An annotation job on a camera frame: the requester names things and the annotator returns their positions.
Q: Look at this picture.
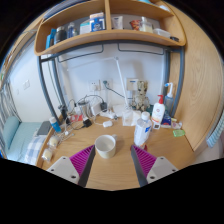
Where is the brown tree figure toy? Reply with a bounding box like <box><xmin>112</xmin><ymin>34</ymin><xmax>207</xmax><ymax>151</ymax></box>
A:
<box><xmin>131</xmin><ymin>80</ymin><xmax>151</xmax><ymax>112</ymax></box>

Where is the grey laptop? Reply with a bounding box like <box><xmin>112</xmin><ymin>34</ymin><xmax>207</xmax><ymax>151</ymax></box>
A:
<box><xmin>36</xmin><ymin>120</ymin><xmax>53</xmax><ymax>137</ymax></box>

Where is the wrapped round bun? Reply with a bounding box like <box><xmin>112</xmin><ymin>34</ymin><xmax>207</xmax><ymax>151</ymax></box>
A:
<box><xmin>40</xmin><ymin>147</ymin><xmax>56</xmax><ymax>163</ymax></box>
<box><xmin>47</xmin><ymin>134</ymin><xmax>61</xmax><ymax>148</ymax></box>

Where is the grey metal bed frame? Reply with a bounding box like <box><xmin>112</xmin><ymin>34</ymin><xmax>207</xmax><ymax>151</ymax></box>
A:
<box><xmin>35</xmin><ymin>41</ymin><xmax>186</xmax><ymax>124</ymax></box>

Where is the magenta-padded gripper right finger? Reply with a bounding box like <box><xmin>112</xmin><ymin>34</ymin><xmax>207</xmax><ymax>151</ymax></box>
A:
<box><xmin>130</xmin><ymin>144</ymin><xmax>180</xmax><ymax>188</ymax></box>

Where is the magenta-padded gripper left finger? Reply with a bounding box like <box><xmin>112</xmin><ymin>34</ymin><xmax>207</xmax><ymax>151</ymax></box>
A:
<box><xmin>46</xmin><ymin>144</ymin><xmax>97</xmax><ymax>188</ymax></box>

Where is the small white pink pack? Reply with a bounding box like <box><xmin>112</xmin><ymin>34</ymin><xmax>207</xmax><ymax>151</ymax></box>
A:
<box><xmin>170</xmin><ymin>121</ymin><xmax>184</xmax><ymax>130</ymax></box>

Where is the white desk lamp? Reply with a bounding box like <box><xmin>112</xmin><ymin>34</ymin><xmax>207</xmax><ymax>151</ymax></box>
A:
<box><xmin>66</xmin><ymin>56</ymin><xmax>129</xmax><ymax>116</ymax></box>

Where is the blue plaid pillow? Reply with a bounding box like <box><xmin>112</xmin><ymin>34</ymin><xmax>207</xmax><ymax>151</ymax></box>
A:
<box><xmin>23</xmin><ymin>134</ymin><xmax>48</xmax><ymax>166</ymax></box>

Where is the wooden shelf unit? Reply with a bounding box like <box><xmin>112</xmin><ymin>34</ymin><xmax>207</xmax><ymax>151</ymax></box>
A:
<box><xmin>33</xmin><ymin>0</ymin><xmax>187</xmax><ymax>57</ymax></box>

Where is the green bed mattress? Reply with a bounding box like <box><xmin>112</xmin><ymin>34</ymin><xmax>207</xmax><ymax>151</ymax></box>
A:
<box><xmin>0</xmin><ymin>115</ymin><xmax>43</xmax><ymax>161</ymax></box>

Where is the blue striped hanging cloth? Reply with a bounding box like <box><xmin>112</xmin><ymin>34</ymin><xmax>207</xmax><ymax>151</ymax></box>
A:
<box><xmin>205</xmin><ymin>118</ymin><xmax>224</xmax><ymax>149</ymax></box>

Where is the white power strip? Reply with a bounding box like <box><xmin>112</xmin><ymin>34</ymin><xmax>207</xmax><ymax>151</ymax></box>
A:
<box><xmin>99</xmin><ymin>110</ymin><xmax>118</xmax><ymax>120</ymax></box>

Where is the small green pack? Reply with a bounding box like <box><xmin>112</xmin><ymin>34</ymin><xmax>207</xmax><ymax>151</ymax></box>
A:
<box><xmin>172</xmin><ymin>129</ymin><xmax>186</xmax><ymax>138</ymax></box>

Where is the small blue box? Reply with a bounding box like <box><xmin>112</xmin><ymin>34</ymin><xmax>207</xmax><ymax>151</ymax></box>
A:
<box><xmin>160</xmin><ymin>114</ymin><xmax>173</xmax><ymax>129</ymax></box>

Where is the grey striped curtain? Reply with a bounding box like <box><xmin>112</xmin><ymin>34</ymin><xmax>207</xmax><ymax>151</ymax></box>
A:
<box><xmin>0</xmin><ymin>88</ymin><xmax>16</xmax><ymax>141</ymax></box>

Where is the white charger block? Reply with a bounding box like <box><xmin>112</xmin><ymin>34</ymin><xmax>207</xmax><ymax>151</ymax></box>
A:
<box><xmin>90</xmin><ymin>103</ymin><xmax>103</xmax><ymax>116</ymax></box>

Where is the black power cable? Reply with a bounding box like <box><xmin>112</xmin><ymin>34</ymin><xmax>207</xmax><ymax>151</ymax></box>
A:
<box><xmin>104</xmin><ymin>80</ymin><xmax>127</xmax><ymax>100</ymax></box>

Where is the cream white cup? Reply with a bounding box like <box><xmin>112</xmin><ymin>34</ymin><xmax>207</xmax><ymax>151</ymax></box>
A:
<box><xmin>94</xmin><ymin>134</ymin><xmax>118</xmax><ymax>160</ymax></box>

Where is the white red-pump lotion bottle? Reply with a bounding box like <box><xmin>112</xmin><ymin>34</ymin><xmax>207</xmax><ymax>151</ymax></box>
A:
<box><xmin>151</xmin><ymin>94</ymin><xmax>166</xmax><ymax>126</ymax></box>

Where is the white wall switch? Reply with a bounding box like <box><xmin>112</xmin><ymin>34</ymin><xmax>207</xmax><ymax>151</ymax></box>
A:
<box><xmin>22</xmin><ymin>79</ymin><xmax>32</xmax><ymax>91</ymax></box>

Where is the small blue white-capped bottle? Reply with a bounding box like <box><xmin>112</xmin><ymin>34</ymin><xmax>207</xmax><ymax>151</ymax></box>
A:
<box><xmin>48</xmin><ymin>116</ymin><xmax>63</xmax><ymax>134</ymax></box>

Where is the steel tumbler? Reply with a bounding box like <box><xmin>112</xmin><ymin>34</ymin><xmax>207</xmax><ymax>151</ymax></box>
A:
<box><xmin>78</xmin><ymin>99</ymin><xmax>90</xmax><ymax>116</ymax></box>

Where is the clear blue-label water bottle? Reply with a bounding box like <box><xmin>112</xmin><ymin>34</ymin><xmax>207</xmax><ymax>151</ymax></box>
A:
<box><xmin>133</xmin><ymin>111</ymin><xmax>153</xmax><ymax>150</ymax></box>

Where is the white wall outlet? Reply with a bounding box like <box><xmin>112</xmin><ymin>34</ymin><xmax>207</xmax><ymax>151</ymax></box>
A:
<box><xmin>101</xmin><ymin>78</ymin><xmax>114</xmax><ymax>90</ymax></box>
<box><xmin>89</xmin><ymin>79</ymin><xmax>102</xmax><ymax>93</ymax></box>

